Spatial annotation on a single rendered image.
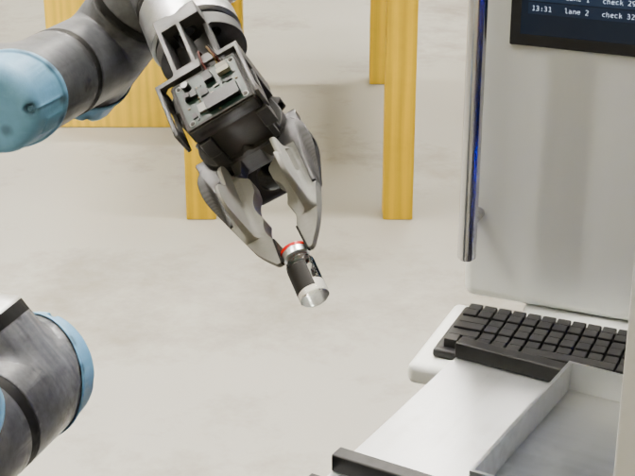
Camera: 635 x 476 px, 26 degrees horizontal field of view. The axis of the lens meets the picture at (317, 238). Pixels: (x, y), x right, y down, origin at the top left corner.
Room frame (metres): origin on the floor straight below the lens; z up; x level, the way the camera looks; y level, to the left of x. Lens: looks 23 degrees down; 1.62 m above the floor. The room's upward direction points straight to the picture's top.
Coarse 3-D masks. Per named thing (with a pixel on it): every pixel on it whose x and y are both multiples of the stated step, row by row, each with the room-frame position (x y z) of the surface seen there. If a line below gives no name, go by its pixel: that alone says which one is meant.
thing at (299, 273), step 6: (294, 264) 0.89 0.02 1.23; (300, 264) 0.89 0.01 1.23; (306, 264) 0.89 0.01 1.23; (288, 270) 0.89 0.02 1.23; (294, 270) 0.89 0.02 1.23; (300, 270) 0.88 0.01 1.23; (306, 270) 0.88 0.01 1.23; (288, 276) 0.89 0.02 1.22; (294, 276) 0.88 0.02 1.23; (300, 276) 0.88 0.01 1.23; (306, 276) 0.88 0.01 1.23; (294, 282) 0.88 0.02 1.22; (300, 282) 0.88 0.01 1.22; (306, 282) 0.88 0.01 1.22; (312, 282) 0.87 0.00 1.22; (294, 288) 0.88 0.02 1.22; (300, 288) 0.87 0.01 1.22
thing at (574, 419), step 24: (552, 384) 1.29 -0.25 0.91; (576, 384) 1.34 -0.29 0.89; (600, 384) 1.32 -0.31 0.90; (528, 408) 1.24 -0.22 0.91; (552, 408) 1.30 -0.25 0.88; (576, 408) 1.30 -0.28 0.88; (600, 408) 1.30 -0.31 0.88; (528, 432) 1.24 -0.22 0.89; (552, 432) 1.25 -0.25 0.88; (576, 432) 1.25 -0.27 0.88; (600, 432) 1.25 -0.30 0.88; (504, 456) 1.19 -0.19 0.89; (528, 456) 1.20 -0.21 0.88; (552, 456) 1.20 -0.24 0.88; (576, 456) 1.20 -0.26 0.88; (600, 456) 1.20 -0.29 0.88
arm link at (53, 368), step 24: (0, 312) 1.20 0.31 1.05; (24, 312) 1.22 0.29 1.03; (0, 336) 1.18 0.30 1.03; (24, 336) 1.19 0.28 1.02; (48, 336) 1.22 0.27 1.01; (72, 336) 1.24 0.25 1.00; (0, 360) 1.17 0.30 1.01; (24, 360) 1.18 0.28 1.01; (48, 360) 1.19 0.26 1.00; (72, 360) 1.22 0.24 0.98; (24, 384) 1.15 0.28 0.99; (48, 384) 1.17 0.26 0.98; (72, 384) 1.20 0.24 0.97; (48, 408) 1.15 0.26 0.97; (72, 408) 1.19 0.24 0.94; (48, 432) 1.15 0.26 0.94
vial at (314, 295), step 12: (288, 252) 0.90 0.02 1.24; (300, 252) 0.90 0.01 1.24; (288, 264) 0.89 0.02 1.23; (312, 264) 0.89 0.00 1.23; (312, 276) 0.88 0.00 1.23; (312, 288) 0.87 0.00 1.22; (324, 288) 0.87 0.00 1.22; (300, 300) 0.87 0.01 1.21; (312, 300) 0.88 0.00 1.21; (324, 300) 0.88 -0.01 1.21
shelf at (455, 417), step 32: (448, 384) 1.36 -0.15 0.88; (480, 384) 1.36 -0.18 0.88; (512, 384) 1.36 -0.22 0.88; (544, 384) 1.36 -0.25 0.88; (416, 416) 1.28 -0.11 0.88; (448, 416) 1.28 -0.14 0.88; (480, 416) 1.28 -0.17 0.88; (512, 416) 1.28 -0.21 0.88; (384, 448) 1.22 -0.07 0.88; (416, 448) 1.22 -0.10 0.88; (448, 448) 1.22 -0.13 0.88; (480, 448) 1.22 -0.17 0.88
